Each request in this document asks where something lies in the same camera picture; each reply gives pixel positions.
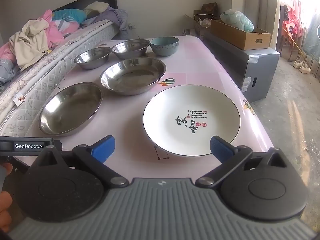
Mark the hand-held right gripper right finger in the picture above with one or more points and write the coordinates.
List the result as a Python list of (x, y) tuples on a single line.
[(220, 148)]

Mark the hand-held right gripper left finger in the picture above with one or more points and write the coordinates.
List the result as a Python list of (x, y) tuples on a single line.
[(103, 148)]

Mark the large steel basin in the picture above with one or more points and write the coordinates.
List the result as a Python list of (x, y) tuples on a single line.
[(132, 76), (70, 107)]

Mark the white calligraphy plate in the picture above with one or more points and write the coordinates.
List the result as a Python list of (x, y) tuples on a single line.
[(170, 110)]

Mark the small steel bowl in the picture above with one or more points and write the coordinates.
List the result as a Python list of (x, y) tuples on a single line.
[(92, 58)]

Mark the medium steel bowl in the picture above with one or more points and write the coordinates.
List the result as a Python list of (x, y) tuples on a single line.
[(130, 48)]

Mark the blue ceramic bowl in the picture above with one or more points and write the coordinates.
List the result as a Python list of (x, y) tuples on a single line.
[(163, 45)]

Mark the person's left hand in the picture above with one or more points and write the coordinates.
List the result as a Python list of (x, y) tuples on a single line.
[(6, 201)]

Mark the mattress tag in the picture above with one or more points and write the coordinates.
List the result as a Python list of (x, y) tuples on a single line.
[(20, 100)]

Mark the white quilted mattress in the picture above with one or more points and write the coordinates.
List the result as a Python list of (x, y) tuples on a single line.
[(45, 80)]

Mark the large grey carton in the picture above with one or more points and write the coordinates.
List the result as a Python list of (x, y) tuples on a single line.
[(260, 75)]

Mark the beige garment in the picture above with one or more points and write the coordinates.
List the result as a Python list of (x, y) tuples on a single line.
[(30, 42)]

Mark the cardboard box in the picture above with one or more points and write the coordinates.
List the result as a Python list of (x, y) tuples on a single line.
[(252, 40)]

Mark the white shoe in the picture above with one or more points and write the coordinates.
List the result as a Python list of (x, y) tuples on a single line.
[(305, 68), (297, 63)]

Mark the pile of clothes on bed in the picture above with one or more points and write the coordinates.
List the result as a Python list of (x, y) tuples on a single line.
[(56, 32)]

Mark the yellow stick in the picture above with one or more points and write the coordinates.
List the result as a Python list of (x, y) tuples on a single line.
[(292, 41)]

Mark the pale green plastic bag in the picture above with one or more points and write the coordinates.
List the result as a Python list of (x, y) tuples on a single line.
[(237, 20)]

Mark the purple grey bedsheet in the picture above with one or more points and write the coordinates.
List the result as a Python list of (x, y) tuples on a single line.
[(110, 17)]

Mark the teal printed pillow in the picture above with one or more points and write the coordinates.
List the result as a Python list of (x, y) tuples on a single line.
[(70, 15)]

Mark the dark patterned bag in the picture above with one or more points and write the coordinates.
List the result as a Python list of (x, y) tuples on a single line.
[(209, 8)]

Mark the cream cloth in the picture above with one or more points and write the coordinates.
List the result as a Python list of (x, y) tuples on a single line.
[(96, 6)]

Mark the dark panel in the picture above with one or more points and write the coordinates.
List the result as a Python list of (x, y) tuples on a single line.
[(312, 37)]

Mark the pale curtain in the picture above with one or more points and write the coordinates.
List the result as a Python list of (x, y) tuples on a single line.
[(271, 12)]

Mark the hanging pink clothes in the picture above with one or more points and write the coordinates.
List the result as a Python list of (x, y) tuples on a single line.
[(293, 17)]

